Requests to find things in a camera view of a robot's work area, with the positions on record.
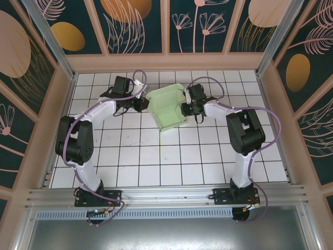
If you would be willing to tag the aluminium corner post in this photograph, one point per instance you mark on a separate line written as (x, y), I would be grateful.
(52, 39)
(281, 36)

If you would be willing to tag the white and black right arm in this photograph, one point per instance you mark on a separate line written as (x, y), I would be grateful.
(247, 135)

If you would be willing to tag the aluminium frame rail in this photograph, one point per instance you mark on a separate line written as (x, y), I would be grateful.
(166, 194)

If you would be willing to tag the wall panel with orange oval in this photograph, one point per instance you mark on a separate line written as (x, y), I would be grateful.
(307, 52)

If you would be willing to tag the grey metal shelf sheet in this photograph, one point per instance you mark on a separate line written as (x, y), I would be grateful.
(166, 234)

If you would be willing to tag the wall panel with large pink oval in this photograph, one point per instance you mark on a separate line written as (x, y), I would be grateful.
(18, 52)

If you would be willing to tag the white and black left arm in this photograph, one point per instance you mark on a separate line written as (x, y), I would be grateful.
(75, 140)

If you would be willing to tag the pale green paper box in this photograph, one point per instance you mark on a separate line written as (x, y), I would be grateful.
(166, 104)

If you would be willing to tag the wall panel with small pink flower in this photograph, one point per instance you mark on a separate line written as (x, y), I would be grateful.
(13, 130)

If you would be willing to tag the wall panel with orange circle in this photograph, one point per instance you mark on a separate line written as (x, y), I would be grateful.
(125, 26)

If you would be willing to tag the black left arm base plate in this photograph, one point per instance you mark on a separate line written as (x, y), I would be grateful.
(112, 198)

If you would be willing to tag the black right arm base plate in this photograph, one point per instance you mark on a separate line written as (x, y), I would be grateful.
(223, 198)

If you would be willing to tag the wall panel with pink flowers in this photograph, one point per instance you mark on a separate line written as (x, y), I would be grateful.
(197, 26)

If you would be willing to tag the wall panel with golden feather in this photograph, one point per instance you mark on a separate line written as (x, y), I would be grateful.
(255, 26)

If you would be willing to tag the wall panel with pink leaves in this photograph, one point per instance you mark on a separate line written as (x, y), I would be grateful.
(317, 140)

